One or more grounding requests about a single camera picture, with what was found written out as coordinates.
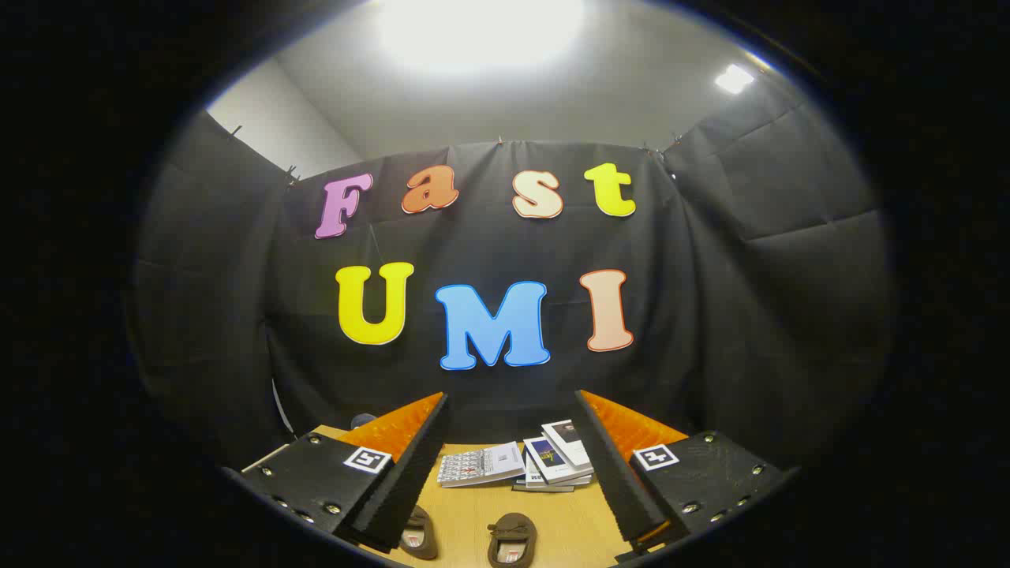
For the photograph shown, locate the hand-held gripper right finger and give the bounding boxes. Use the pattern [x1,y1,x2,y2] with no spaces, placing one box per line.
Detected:
[572,389,790,555]

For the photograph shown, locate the grey patterned book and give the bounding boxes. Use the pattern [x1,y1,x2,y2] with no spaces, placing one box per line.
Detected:
[436,442,526,488]

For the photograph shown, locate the large ceiling light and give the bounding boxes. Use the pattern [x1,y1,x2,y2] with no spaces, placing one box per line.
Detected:
[375,0,589,76]

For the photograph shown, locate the white book with blue photo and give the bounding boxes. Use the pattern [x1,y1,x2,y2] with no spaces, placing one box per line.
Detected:
[523,436,594,484]

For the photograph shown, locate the brown fuzzy shoe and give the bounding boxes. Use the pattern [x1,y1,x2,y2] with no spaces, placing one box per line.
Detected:
[398,505,440,561]
[487,513,538,568]

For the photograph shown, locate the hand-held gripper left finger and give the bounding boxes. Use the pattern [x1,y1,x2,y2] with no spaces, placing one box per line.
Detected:
[223,392,451,553]

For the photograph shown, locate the small ceiling light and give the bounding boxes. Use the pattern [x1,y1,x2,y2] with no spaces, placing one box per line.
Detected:
[714,63,756,95]

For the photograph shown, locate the dark grey book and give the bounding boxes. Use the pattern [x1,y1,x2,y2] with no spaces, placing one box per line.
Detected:
[513,473,577,494]

